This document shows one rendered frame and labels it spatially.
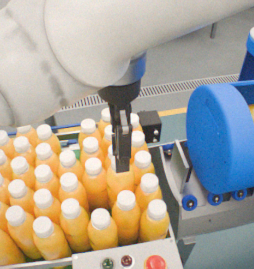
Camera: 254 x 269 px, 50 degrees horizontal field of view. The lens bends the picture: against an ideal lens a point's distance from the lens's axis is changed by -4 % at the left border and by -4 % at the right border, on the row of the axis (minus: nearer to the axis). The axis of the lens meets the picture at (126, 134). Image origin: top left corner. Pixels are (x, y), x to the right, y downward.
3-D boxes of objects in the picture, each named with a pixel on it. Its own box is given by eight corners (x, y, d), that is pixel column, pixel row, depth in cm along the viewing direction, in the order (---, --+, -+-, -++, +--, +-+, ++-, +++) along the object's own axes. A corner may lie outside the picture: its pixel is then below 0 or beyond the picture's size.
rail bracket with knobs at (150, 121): (161, 149, 95) (164, 127, 88) (140, 152, 95) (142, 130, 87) (154, 128, 102) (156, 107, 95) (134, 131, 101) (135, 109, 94)
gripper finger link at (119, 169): (128, 147, 57) (130, 150, 56) (128, 169, 61) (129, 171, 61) (114, 149, 56) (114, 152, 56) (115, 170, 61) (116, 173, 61)
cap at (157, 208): (144, 208, 60) (144, 203, 59) (158, 200, 62) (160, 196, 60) (154, 221, 58) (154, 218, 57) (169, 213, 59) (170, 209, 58)
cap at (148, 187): (156, 193, 63) (157, 188, 62) (139, 190, 64) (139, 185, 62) (158, 179, 66) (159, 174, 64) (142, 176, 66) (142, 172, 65)
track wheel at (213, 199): (224, 190, 74) (220, 187, 76) (208, 193, 73) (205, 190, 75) (224, 205, 74) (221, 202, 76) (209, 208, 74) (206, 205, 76)
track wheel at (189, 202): (198, 194, 73) (195, 192, 75) (182, 197, 72) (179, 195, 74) (199, 210, 73) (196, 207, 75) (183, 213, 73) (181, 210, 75)
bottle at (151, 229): (133, 238, 73) (134, 205, 61) (154, 226, 76) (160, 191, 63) (147, 259, 69) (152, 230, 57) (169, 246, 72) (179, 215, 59)
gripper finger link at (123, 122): (126, 94, 48) (132, 109, 44) (127, 120, 51) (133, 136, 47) (112, 96, 48) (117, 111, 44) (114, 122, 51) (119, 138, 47)
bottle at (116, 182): (124, 188, 79) (123, 147, 66) (139, 206, 75) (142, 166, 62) (103, 200, 76) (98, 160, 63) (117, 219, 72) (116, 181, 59)
